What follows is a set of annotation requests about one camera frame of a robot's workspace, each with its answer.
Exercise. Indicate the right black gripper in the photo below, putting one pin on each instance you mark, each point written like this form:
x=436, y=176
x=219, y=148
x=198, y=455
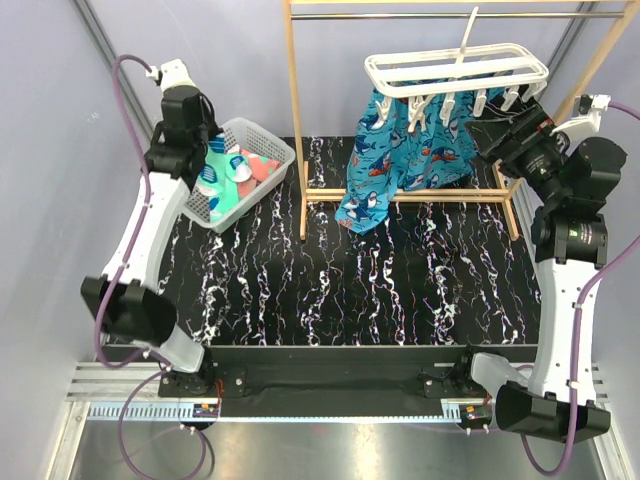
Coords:
x=531, y=131

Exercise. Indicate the pink sock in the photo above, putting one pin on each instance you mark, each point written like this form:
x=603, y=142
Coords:
x=261, y=167
x=245, y=188

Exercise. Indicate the mint green sock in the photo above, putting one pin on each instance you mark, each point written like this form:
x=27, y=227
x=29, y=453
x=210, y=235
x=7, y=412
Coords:
x=220, y=198
x=222, y=164

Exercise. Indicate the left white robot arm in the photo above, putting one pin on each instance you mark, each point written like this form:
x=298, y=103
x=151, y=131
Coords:
x=124, y=300

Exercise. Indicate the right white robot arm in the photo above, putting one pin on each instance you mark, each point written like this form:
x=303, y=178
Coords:
x=572, y=170

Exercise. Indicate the white clip hanger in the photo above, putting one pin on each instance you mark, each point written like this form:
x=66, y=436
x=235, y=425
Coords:
x=422, y=75

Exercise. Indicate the wooden clothes rack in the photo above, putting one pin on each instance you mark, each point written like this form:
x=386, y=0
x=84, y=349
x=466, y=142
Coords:
x=503, y=193

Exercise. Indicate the blue shark pattern shorts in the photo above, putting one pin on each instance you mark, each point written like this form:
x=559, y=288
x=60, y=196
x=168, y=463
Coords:
x=387, y=156

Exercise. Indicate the white plastic basket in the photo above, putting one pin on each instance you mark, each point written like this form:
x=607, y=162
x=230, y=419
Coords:
x=253, y=138

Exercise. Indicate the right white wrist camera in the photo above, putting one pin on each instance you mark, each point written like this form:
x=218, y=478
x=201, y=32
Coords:
x=586, y=116

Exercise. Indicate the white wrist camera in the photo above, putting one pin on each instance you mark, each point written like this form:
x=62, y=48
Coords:
x=586, y=116
x=170, y=75

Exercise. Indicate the aluminium frame post right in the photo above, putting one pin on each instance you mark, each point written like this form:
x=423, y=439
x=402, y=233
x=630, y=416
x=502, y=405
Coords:
x=567, y=40

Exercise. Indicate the aluminium frame post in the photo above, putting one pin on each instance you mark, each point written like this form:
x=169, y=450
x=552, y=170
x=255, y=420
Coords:
x=98, y=36
x=567, y=40

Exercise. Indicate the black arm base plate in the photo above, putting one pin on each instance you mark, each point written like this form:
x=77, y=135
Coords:
x=353, y=383

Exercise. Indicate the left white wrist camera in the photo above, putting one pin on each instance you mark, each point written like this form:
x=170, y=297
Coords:
x=170, y=75

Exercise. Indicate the aluminium frame post left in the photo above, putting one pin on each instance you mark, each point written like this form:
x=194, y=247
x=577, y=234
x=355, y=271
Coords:
x=98, y=36

